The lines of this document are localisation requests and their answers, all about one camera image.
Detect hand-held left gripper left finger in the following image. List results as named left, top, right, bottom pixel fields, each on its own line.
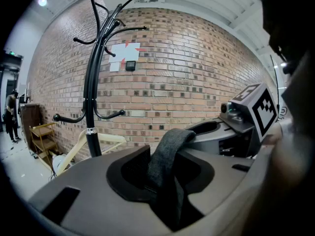
left=106, top=145, right=158, bottom=203

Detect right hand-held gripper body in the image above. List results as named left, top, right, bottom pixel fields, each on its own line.
left=186, top=82, right=280, bottom=158

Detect black vertical pole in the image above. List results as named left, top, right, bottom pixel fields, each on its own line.
left=53, top=0, right=148, bottom=157

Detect black garment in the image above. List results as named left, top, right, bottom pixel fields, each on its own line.
left=147, top=128, right=197, bottom=232

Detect white round appliance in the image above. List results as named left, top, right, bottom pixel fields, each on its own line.
left=52, top=153, right=74, bottom=177

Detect white paper sheets on wall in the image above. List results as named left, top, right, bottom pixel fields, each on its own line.
left=108, top=42, right=141, bottom=72

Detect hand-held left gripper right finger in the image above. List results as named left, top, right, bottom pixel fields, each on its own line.
left=176, top=150, right=215, bottom=201

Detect person's body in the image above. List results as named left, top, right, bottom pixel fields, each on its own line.
left=242, top=0, right=315, bottom=236

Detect beige wooden hanger frame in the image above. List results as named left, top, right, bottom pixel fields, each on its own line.
left=56, top=130, right=127, bottom=177

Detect brown wooden cabinet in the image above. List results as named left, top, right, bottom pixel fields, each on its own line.
left=19, top=103, right=44, bottom=152

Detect yellow wooden shelf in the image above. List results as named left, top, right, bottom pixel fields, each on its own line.
left=29, top=122, right=60, bottom=169

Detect green exit sign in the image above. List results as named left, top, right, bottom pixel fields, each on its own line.
left=3, top=50, right=24, bottom=59

